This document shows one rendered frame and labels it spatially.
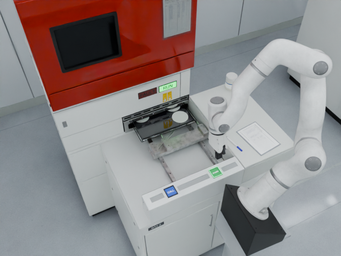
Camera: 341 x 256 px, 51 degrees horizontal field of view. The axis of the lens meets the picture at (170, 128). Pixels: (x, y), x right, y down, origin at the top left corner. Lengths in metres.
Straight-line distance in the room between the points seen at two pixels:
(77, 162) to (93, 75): 0.68
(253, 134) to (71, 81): 1.03
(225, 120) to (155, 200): 0.56
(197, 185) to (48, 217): 1.49
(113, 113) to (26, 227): 1.30
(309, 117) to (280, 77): 2.51
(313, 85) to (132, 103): 1.01
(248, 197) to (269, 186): 0.12
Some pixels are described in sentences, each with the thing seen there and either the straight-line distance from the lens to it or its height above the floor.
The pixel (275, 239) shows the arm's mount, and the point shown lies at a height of 0.89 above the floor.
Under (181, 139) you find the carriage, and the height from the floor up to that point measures 0.88.
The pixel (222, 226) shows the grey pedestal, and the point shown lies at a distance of 1.89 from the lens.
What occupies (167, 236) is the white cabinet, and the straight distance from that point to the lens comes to 2.10.
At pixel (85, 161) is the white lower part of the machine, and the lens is 2.30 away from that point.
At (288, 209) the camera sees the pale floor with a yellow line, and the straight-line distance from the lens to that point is 3.00.
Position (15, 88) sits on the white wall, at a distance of 3.68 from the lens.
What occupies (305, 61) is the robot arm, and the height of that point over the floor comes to 1.66.
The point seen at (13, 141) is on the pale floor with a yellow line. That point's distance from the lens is 3.58.
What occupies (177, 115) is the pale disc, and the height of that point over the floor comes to 0.90.
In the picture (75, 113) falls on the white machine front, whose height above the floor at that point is 1.13.
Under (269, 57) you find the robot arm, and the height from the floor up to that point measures 1.63.
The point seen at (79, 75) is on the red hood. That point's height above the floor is 1.40.
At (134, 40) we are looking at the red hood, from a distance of 1.77.
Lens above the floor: 2.49
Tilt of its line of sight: 48 degrees down
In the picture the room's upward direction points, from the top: 1 degrees counter-clockwise
